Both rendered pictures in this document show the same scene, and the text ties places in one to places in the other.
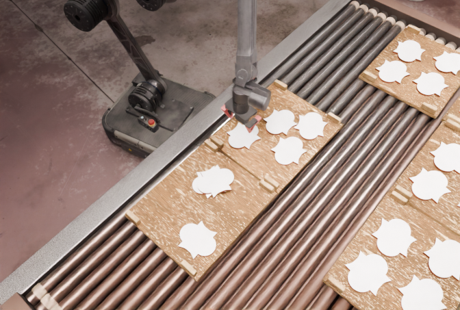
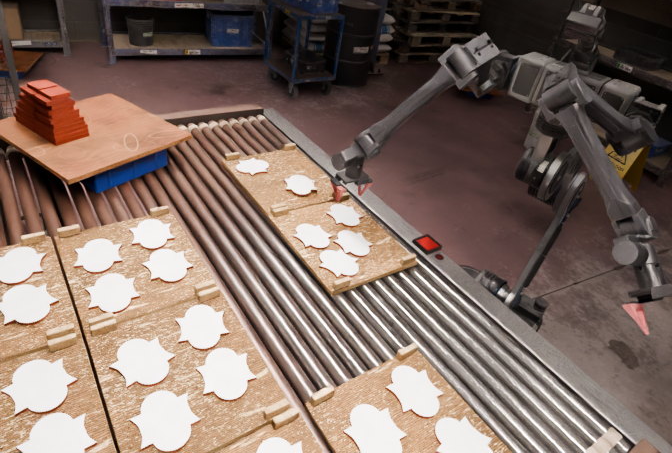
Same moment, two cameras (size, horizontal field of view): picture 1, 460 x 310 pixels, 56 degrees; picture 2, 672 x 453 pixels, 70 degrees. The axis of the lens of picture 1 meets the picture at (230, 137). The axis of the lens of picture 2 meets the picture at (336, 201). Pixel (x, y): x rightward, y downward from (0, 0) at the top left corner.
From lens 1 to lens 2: 1.89 m
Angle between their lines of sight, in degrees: 67
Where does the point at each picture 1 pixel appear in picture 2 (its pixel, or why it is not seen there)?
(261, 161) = (308, 217)
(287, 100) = (385, 261)
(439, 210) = (166, 319)
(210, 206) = (278, 180)
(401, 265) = (138, 259)
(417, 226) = (164, 290)
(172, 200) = (294, 166)
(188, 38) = (647, 411)
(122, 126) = not seen: hidden behind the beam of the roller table
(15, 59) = (566, 246)
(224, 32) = not seen: outside the picture
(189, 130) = (367, 195)
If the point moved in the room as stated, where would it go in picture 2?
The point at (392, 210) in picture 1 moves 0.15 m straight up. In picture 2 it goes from (196, 280) to (196, 240)
